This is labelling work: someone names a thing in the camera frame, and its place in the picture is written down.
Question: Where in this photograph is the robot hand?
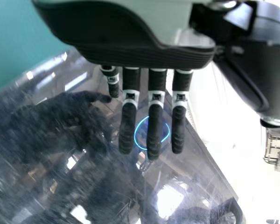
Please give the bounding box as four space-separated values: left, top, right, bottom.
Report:
32 0 280 161

